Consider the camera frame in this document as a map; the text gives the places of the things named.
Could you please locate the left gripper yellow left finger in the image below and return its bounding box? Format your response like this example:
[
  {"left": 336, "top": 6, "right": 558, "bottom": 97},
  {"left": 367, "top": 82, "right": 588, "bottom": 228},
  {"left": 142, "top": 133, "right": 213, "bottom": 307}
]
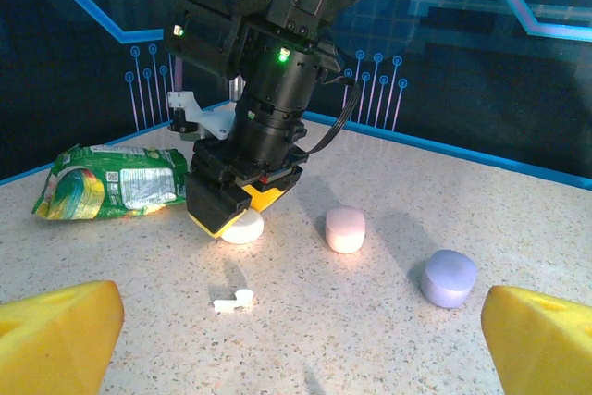
[{"left": 0, "top": 279, "right": 125, "bottom": 395}]

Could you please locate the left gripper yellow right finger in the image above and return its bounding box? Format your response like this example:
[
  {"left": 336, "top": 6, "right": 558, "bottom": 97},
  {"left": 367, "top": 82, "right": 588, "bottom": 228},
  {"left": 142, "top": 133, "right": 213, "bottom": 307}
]
[{"left": 480, "top": 284, "right": 592, "bottom": 395}]

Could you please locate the white earbud charging case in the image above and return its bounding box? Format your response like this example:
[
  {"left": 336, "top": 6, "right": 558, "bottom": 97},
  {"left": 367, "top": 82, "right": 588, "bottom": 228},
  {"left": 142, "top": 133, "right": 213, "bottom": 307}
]
[{"left": 220, "top": 209, "right": 265, "bottom": 245}]

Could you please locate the pink earbud charging case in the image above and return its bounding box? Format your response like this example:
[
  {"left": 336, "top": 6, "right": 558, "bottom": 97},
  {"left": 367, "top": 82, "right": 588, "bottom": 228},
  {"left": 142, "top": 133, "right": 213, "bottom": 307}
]
[{"left": 324, "top": 204, "right": 366, "bottom": 254}]

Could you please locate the white stemmed earbud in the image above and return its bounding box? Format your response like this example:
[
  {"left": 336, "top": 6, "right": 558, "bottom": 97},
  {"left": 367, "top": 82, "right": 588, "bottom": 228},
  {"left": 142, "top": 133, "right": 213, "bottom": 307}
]
[{"left": 212, "top": 288, "right": 255, "bottom": 314}]

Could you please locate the lavender earbud charging case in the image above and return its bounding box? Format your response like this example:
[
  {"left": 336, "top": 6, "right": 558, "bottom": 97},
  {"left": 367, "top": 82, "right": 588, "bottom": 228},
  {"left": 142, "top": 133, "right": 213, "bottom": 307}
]
[{"left": 419, "top": 249, "right": 478, "bottom": 309}]

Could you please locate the green snack packet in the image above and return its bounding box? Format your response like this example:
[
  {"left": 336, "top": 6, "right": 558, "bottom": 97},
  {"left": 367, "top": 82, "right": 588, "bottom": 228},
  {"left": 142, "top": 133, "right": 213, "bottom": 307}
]
[{"left": 31, "top": 143, "right": 191, "bottom": 221}]

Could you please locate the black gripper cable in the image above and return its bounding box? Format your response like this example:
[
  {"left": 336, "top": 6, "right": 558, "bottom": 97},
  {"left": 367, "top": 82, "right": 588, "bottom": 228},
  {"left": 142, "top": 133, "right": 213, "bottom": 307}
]
[{"left": 304, "top": 74, "right": 363, "bottom": 155}]

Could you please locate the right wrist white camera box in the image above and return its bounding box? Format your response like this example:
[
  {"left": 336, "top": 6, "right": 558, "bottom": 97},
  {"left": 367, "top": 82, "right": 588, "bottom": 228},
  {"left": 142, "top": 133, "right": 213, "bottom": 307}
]
[{"left": 166, "top": 91, "right": 237, "bottom": 142}]

